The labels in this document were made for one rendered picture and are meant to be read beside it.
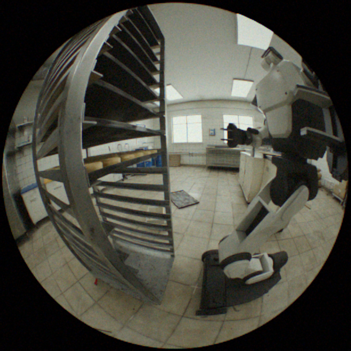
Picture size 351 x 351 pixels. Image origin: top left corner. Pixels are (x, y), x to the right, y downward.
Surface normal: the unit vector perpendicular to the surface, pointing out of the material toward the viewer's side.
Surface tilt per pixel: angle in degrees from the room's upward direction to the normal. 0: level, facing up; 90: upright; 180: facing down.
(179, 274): 0
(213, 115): 90
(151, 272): 0
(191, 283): 0
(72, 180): 90
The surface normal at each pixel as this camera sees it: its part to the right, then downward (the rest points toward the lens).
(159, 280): -0.04, -0.96
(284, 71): -0.83, 0.10
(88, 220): 0.98, 0.02
